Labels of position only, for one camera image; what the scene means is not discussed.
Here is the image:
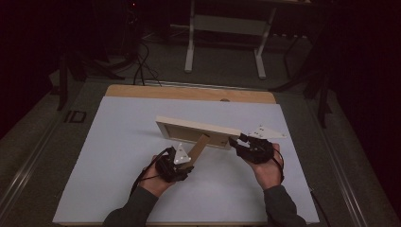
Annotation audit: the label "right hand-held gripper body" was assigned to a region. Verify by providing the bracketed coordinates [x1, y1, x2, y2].
[241, 124, 288, 166]

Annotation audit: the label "white table mat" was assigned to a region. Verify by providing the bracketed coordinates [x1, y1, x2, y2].
[52, 96, 320, 226]

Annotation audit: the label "white metal table frame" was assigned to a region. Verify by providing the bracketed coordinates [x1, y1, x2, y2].
[183, 0, 279, 80]

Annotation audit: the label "person's right hand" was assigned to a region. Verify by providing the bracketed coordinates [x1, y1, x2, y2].
[248, 143, 285, 191]

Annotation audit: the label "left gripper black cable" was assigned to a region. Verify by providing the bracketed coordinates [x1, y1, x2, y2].
[129, 148, 168, 197]

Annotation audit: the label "metal floor rail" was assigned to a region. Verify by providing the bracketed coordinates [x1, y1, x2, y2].
[0, 119, 61, 216]
[137, 79, 270, 93]
[309, 99, 369, 227]

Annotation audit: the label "person's left hand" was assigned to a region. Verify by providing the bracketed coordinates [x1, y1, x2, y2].
[139, 154, 176, 199]

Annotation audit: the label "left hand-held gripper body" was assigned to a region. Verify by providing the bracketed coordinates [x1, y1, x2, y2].
[155, 143, 193, 184]

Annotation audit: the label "black floor cables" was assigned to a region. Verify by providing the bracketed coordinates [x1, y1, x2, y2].
[131, 40, 164, 87]

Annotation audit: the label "wooden picture frame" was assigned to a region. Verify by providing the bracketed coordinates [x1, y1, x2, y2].
[154, 115, 243, 171]

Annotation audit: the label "black metal stand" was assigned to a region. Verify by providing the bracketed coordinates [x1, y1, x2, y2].
[270, 31, 334, 130]
[56, 51, 126, 112]

